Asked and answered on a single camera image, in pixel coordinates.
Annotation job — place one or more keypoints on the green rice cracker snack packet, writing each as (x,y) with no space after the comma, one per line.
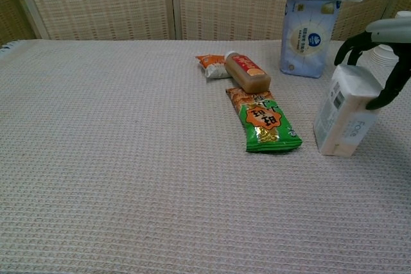
(265,123)

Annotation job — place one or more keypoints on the beige woven tablecloth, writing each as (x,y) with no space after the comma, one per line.
(128,158)

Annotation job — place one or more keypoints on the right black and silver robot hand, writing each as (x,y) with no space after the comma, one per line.
(391,31)

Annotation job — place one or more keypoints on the woven bamboo folding screen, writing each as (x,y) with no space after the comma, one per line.
(96,1)

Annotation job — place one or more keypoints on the stack of white paper cups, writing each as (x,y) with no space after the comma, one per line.
(383,56)

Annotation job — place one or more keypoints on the brown drink bottle red label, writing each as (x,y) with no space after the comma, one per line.
(247,72)

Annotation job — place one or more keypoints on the orange and white snack packet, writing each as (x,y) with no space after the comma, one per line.
(212,65)

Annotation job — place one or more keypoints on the light blue tissue pack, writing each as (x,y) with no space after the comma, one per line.
(305,39)

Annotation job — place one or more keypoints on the white Face tissue pack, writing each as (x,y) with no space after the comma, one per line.
(350,100)

